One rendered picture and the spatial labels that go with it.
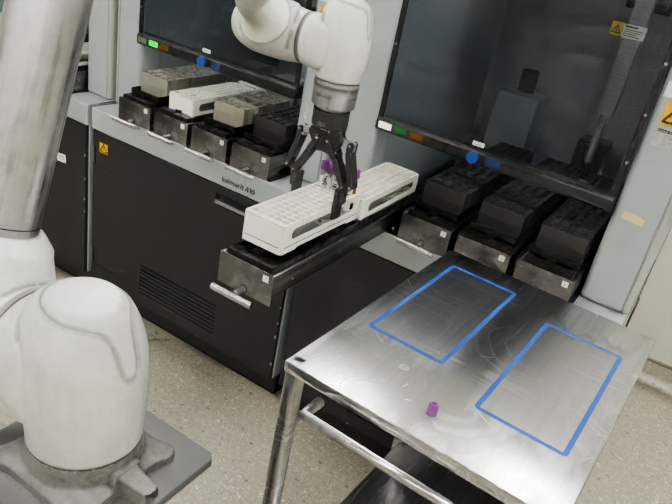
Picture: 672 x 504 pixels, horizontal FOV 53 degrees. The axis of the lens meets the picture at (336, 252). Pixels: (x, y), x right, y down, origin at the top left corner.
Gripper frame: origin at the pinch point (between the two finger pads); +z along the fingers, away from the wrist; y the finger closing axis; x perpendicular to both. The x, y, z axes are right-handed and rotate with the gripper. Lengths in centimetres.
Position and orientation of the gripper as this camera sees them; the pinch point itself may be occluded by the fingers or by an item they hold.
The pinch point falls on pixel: (315, 199)
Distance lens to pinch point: 145.1
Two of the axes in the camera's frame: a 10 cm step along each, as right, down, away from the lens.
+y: 8.3, 3.8, -4.1
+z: -1.8, 8.8, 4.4
